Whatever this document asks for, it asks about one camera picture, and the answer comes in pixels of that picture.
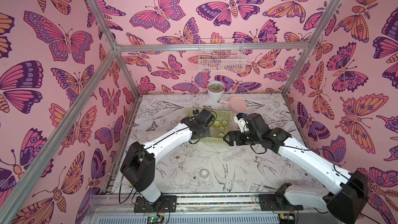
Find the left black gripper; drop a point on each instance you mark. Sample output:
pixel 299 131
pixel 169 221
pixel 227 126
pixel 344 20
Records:
pixel 207 131

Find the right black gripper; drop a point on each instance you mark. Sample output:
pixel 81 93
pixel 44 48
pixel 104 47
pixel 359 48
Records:
pixel 231 138

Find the pale green storage basket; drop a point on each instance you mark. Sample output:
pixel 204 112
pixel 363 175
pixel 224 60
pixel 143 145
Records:
pixel 214 131

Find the small clear tape roll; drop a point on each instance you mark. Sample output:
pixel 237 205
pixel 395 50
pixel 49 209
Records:
pixel 204 173

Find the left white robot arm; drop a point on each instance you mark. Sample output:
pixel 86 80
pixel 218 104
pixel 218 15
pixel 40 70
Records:
pixel 139 164

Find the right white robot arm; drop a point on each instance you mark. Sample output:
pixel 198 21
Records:
pixel 344 195

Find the pink plastic scoop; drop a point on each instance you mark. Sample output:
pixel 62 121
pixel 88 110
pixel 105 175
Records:
pixel 235 103

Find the white potted succulent plant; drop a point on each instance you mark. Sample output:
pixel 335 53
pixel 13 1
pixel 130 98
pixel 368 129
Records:
pixel 215 90

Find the white wire wall basket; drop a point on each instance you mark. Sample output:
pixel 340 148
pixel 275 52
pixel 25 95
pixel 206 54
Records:
pixel 218 56

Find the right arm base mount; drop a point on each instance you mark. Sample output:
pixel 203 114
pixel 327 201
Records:
pixel 277 201

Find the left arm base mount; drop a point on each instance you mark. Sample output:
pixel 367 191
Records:
pixel 165 204

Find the aluminium front rail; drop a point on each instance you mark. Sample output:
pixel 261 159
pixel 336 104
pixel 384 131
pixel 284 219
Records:
pixel 240 208

